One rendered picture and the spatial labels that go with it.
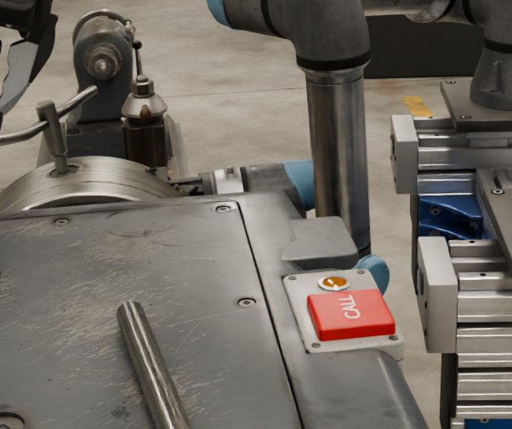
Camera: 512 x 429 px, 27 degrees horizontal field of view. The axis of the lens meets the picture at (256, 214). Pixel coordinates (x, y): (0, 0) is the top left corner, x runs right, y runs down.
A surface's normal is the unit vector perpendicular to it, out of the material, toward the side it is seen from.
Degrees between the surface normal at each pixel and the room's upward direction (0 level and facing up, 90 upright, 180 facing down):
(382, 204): 0
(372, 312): 0
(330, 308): 0
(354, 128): 90
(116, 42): 90
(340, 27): 73
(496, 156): 90
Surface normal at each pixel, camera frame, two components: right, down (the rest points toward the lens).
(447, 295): -0.05, 0.39
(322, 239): -0.04, -0.92
